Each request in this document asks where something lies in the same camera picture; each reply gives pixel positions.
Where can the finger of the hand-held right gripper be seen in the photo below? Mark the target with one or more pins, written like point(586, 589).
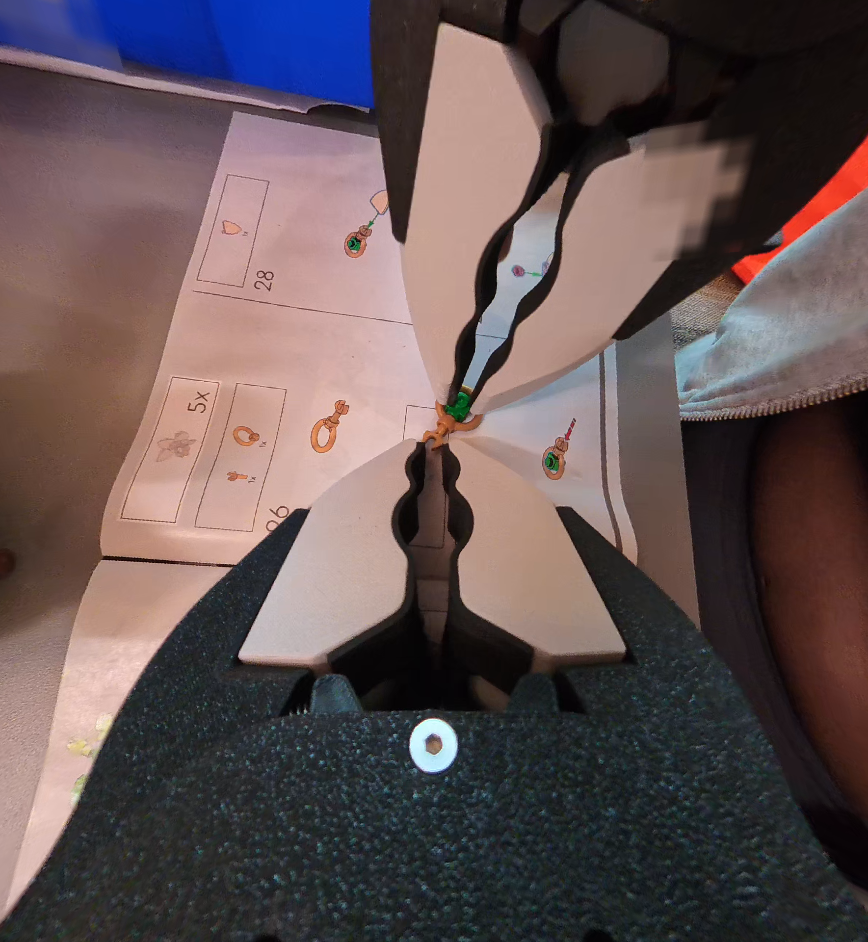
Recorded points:
point(470, 162)
point(603, 279)

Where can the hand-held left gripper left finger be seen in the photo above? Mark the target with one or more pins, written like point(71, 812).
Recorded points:
point(331, 574)

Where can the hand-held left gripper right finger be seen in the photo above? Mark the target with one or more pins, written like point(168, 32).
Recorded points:
point(544, 581)

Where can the green toy stud piece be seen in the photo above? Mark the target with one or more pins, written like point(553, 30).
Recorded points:
point(463, 405)

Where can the orange cloth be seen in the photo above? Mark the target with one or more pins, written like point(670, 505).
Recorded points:
point(857, 180)

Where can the person's grey zip hoodie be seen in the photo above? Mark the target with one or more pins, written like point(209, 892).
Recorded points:
point(809, 316)

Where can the blue plastic bin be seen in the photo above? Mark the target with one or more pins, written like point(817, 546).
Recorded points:
point(257, 44)

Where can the building instruction booklet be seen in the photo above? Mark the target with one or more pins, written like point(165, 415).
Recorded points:
point(294, 331)

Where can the person's leg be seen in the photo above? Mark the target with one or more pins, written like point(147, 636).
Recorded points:
point(824, 589)

